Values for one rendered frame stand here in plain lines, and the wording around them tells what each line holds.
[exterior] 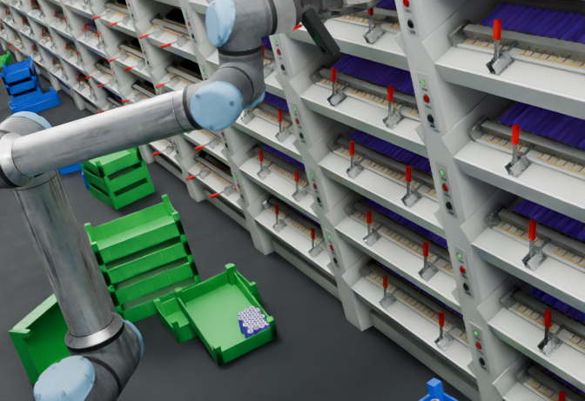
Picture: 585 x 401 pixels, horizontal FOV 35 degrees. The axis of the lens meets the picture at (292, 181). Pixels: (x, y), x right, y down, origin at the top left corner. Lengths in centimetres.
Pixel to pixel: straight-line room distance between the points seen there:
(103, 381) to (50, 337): 89
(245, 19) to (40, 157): 51
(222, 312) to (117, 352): 69
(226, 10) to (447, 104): 47
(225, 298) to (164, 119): 129
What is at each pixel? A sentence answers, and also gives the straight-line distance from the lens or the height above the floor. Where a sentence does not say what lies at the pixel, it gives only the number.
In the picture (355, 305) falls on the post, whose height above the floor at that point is 9.
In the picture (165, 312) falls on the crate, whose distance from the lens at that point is 320.
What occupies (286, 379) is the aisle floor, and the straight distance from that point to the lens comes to 270.
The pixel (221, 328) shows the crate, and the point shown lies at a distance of 295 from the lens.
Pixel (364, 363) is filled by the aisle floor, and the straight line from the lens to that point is 268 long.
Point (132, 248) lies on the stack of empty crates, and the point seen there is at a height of 26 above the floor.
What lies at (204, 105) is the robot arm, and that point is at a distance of 178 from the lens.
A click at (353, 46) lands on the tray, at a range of 211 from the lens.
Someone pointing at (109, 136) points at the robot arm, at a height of 96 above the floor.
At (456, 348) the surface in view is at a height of 16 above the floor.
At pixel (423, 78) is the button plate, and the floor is 91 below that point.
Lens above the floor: 151
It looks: 23 degrees down
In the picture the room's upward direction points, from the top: 16 degrees counter-clockwise
